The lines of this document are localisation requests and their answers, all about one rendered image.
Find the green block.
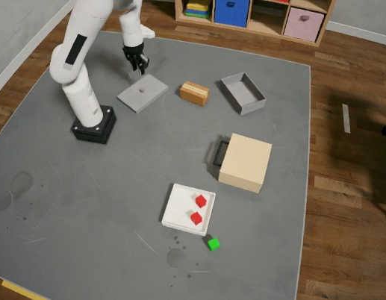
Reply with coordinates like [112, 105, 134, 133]
[208, 238, 220, 251]

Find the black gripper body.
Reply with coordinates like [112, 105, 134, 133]
[123, 42, 144, 61]

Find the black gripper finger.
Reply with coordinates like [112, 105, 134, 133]
[122, 47, 137, 71]
[133, 54, 149, 76]

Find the brown cardboard box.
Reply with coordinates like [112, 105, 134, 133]
[180, 81, 209, 106]

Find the red block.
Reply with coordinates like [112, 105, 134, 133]
[191, 211, 202, 225]
[196, 195, 207, 209]

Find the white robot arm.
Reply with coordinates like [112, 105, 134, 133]
[49, 0, 155, 127]

